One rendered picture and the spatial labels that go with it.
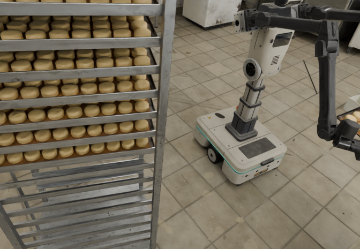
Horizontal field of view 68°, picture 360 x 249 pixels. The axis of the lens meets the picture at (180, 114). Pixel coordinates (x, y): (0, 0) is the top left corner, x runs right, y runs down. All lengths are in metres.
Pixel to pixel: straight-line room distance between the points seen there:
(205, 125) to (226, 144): 0.26
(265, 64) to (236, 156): 0.71
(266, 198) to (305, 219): 0.29
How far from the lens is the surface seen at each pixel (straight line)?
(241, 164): 2.07
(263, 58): 1.82
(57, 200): 1.98
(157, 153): 1.03
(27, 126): 0.95
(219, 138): 2.19
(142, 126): 1.01
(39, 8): 0.75
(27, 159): 1.11
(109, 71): 0.82
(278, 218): 2.21
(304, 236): 2.21
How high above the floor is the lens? 1.74
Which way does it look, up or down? 39 degrees down
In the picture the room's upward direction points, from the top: 7 degrees clockwise
